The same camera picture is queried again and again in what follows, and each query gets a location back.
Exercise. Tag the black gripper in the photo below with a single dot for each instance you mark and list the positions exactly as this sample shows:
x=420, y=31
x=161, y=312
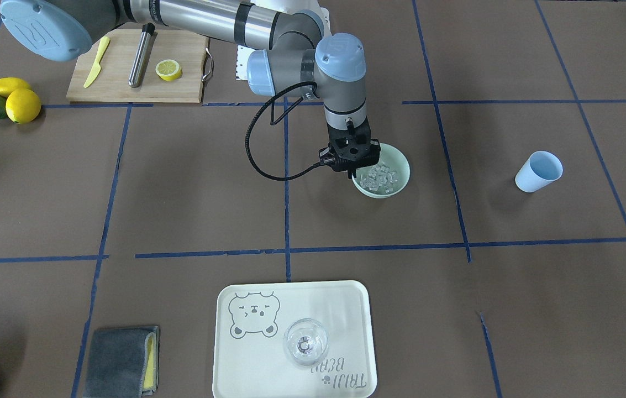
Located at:
x=352, y=172

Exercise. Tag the light green bowl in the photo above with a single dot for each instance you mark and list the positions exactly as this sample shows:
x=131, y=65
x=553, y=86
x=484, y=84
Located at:
x=394, y=158

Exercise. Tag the light blue plastic cup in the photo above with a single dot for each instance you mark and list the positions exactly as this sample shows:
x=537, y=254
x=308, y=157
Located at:
x=541, y=169

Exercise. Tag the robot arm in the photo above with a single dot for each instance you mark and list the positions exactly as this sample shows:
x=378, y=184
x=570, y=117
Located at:
x=291, y=53

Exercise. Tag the ice cubes in green bowl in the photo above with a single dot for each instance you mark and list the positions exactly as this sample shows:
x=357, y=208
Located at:
x=379, y=180

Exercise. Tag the halved lemon slice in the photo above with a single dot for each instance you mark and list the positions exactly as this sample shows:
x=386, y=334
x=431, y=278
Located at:
x=168, y=70

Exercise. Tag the clear wine glass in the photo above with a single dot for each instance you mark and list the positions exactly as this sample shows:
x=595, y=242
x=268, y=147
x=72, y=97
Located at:
x=306, y=342

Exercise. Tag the cream bear serving tray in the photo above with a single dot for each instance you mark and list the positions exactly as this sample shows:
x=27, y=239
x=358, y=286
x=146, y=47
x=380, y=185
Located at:
x=249, y=354

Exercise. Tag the wooden cutting board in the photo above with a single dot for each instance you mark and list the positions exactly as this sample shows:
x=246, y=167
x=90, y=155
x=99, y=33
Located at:
x=111, y=85

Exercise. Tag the yellow plastic knife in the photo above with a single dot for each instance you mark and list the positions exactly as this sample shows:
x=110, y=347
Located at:
x=96, y=65

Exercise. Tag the grey and yellow folded cloth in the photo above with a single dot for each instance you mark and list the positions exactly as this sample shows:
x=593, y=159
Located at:
x=123, y=362

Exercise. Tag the yellow lemon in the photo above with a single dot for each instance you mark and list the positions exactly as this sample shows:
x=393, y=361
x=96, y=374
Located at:
x=23, y=106
x=10, y=84

